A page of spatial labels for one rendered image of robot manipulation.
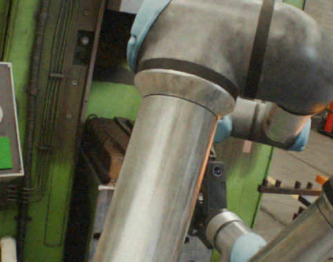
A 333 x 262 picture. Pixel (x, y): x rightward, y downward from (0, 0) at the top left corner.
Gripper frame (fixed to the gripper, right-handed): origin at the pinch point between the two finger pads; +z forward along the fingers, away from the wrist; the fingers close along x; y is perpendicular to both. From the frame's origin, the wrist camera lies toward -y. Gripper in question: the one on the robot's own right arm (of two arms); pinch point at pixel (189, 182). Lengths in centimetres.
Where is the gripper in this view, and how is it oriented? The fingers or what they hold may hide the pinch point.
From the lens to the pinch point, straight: 115.6
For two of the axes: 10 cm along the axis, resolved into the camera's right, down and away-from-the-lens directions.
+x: 9.4, 1.1, 3.2
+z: -2.8, -2.5, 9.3
